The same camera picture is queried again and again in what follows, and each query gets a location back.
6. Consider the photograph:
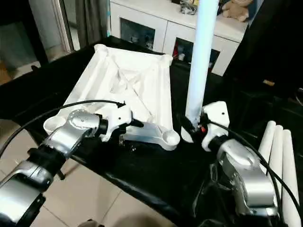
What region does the white plastic table top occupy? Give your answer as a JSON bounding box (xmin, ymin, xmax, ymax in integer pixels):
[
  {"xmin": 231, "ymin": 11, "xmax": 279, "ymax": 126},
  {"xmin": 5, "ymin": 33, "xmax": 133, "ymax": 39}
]
[{"xmin": 43, "ymin": 44, "xmax": 181, "ymax": 152}]

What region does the white plastic table leg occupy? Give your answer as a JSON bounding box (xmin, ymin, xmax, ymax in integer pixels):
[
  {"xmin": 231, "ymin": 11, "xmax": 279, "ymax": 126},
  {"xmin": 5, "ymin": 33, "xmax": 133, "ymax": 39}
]
[
  {"xmin": 281, "ymin": 129, "xmax": 300, "ymax": 227},
  {"xmin": 269, "ymin": 125, "xmax": 285, "ymax": 201},
  {"xmin": 181, "ymin": 0, "xmax": 220, "ymax": 144},
  {"xmin": 258, "ymin": 120, "xmax": 276, "ymax": 166}
]

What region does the black mat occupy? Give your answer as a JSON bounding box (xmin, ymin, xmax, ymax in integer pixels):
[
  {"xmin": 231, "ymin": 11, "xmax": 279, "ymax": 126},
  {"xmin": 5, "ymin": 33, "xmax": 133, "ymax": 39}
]
[{"xmin": 0, "ymin": 35, "xmax": 303, "ymax": 227}]

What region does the white cabinet with glass doors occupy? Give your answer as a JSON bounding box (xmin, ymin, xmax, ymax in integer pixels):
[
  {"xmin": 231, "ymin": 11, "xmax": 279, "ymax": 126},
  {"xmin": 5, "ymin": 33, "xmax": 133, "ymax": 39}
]
[{"xmin": 110, "ymin": 0, "xmax": 249, "ymax": 77}]

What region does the grey robot torso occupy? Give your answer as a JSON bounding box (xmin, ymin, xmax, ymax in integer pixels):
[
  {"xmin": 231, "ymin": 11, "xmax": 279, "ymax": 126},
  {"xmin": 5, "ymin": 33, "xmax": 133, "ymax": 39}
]
[{"xmin": 80, "ymin": 218, "xmax": 100, "ymax": 227}]

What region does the grey curtain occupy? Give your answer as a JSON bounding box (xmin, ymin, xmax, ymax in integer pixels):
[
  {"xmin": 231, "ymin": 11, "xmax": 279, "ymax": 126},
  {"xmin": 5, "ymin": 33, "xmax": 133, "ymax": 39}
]
[{"xmin": 75, "ymin": 0, "xmax": 112, "ymax": 47}]

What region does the black backdrop cloth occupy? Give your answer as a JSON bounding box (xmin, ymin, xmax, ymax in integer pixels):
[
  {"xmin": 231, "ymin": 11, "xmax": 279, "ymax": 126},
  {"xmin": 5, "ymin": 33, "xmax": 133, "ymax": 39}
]
[{"xmin": 224, "ymin": 0, "xmax": 303, "ymax": 100}]

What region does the small grey figurine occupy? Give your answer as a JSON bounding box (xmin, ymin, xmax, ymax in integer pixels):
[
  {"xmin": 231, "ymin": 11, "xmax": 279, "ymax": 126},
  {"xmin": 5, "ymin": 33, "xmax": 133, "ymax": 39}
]
[{"xmin": 179, "ymin": 0, "xmax": 198, "ymax": 15}]

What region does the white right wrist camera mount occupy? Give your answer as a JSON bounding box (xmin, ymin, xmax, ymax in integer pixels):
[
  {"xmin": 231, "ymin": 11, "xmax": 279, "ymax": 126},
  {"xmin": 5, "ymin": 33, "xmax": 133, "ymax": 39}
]
[{"xmin": 201, "ymin": 101, "xmax": 231, "ymax": 152}]

